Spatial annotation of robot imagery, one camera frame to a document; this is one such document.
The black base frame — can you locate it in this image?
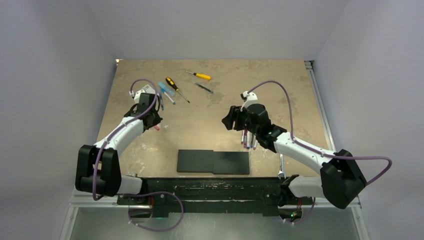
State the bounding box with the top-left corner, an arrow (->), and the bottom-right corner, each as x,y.
117,177 -> 313,218

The yellow handle screwdriver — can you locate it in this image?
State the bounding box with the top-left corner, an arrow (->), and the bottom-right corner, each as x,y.
186,71 -> 212,81

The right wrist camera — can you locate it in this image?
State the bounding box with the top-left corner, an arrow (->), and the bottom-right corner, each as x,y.
240,91 -> 258,112

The dark blue gel pen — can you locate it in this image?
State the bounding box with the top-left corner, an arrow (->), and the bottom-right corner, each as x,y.
249,135 -> 255,149

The magenta cap marker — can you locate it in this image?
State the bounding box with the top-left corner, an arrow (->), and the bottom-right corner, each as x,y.
243,129 -> 247,148

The blue white marker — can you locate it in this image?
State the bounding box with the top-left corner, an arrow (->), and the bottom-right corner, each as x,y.
246,131 -> 251,149

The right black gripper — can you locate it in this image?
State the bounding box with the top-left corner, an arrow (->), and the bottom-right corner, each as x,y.
222,105 -> 260,136

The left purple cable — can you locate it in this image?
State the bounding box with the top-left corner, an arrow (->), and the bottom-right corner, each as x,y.
91,78 -> 159,202

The black yellow screwdriver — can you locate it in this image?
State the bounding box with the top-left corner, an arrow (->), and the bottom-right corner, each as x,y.
165,77 -> 190,103

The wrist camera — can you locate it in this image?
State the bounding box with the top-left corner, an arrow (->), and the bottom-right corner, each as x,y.
240,91 -> 258,112
129,84 -> 156,103

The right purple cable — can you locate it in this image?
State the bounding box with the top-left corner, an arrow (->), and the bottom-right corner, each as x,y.
246,80 -> 393,186

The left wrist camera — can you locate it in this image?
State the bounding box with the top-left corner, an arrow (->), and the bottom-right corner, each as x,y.
129,84 -> 156,103

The red clear pen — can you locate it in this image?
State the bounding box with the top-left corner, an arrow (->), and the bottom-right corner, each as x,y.
240,130 -> 245,145

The aluminium side rail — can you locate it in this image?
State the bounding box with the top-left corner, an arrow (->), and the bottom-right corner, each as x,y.
304,61 -> 336,154

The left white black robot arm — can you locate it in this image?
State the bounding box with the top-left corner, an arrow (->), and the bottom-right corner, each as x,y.
75,92 -> 162,205

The silver wrench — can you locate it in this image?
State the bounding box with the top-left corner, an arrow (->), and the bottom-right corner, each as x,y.
277,154 -> 286,180

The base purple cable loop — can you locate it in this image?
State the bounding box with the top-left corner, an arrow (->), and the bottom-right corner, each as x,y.
127,193 -> 185,233

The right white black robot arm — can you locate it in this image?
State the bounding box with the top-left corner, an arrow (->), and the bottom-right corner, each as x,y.
221,103 -> 367,209

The light blue cap marker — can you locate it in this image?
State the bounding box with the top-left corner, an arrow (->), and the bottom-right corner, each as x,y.
163,91 -> 176,105

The black rectangular block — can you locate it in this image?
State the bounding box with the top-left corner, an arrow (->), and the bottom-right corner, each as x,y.
176,149 -> 250,175

